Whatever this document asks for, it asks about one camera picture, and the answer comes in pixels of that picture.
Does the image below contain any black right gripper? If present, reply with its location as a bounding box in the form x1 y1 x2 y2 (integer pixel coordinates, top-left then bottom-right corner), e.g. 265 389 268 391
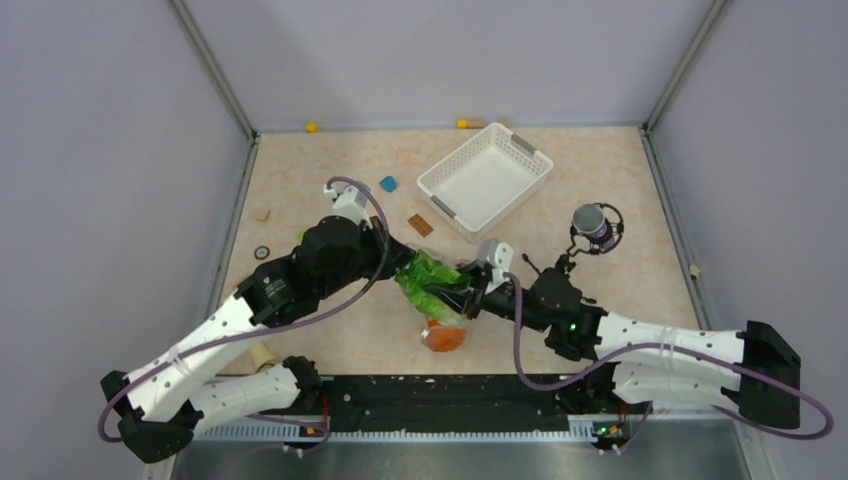
425 258 551 333

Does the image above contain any clear zip top bag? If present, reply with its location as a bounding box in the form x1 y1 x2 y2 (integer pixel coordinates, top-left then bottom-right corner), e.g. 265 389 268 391
395 246 470 353

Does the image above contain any orange mini pumpkin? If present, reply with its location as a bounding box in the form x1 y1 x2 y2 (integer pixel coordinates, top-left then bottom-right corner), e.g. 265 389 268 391
421 318 467 353

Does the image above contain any green lettuce leaf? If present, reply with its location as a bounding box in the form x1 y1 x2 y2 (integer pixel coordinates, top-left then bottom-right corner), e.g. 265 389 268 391
395 249 469 327

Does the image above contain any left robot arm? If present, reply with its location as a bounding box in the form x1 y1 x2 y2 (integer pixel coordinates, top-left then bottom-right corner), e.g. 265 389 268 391
97 215 416 464

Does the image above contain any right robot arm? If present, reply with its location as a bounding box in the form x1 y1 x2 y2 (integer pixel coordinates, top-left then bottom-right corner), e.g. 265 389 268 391
424 266 801 430

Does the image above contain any brown lego brick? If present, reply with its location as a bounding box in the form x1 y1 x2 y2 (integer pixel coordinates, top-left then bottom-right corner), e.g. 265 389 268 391
407 214 434 238

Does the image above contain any white perforated plastic basket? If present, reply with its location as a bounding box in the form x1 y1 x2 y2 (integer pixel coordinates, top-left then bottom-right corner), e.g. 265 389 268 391
416 123 554 243

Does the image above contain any blue block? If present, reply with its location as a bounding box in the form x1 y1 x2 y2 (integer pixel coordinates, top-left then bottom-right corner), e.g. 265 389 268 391
379 175 398 193

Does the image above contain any microphone on black tripod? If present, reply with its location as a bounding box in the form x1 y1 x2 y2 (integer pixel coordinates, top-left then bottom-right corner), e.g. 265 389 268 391
553 202 625 278

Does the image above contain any yellow and wood peg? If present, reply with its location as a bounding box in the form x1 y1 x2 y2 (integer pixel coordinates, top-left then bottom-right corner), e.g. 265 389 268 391
455 118 486 129

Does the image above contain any cream cylinder block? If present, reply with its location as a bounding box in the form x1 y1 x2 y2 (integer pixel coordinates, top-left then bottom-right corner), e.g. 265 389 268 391
248 342 280 373

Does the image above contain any small wooden cube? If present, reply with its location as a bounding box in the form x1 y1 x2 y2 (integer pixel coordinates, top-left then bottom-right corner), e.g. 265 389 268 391
253 208 271 223

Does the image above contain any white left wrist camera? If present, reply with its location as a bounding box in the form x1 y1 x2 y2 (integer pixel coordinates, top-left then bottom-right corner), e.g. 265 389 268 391
324 184 373 228

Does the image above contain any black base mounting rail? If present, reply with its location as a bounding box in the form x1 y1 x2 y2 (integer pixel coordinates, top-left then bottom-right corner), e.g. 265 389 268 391
291 374 654 439

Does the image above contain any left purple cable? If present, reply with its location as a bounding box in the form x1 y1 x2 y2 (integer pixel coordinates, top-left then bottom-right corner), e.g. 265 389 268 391
97 176 392 458

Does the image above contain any small black ring wheel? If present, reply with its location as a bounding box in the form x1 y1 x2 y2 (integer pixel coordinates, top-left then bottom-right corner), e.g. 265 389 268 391
254 245 270 260

